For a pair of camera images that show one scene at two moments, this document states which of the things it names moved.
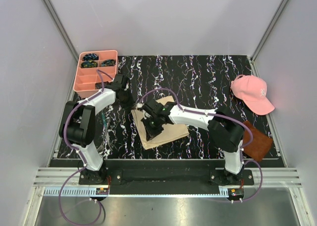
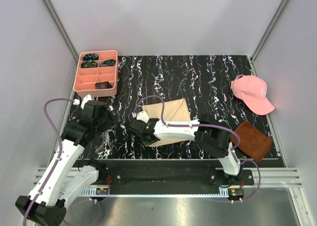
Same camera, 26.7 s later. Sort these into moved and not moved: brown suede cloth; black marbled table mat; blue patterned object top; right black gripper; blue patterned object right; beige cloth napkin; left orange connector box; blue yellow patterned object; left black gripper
Moved: beige cloth napkin; right black gripper; left black gripper
Not moved: black marbled table mat; blue patterned object top; brown suede cloth; blue yellow patterned object; left orange connector box; blue patterned object right
